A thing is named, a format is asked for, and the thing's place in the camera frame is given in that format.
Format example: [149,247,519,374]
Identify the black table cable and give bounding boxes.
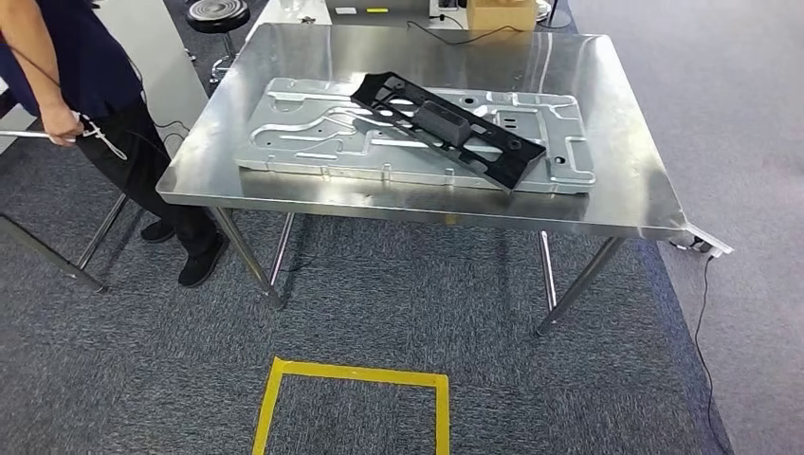
[407,20,525,46]

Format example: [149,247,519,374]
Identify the yellow floor tape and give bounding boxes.
[252,356,451,455]

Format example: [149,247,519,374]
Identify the stamped metal panel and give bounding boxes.
[235,76,596,196]

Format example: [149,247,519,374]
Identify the white desk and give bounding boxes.
[245,0,469,42]

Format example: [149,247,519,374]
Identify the black plastic panel part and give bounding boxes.
[350,70,548,193]

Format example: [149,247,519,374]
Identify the black floor cable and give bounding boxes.
[692,254,718,455]

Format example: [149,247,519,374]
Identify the cardboard box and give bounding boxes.
[466,0,539,32]

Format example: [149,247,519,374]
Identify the person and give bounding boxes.
[0,0,230,289]

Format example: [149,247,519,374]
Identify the steel frame table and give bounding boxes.
[0,128,130,295]

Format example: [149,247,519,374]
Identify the dark flat device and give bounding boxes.
[326,0,431,25]

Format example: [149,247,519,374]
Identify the person's hand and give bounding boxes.
[38,103,86,148]

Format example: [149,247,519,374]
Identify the white power strip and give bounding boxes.
[668,223,735,256]

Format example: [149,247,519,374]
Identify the black round stool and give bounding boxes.
[186,0,251,84]

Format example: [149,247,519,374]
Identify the steel workbench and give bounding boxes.
[155,23,691,337]

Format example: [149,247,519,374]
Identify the white cable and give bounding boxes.
[75,113,129,161]

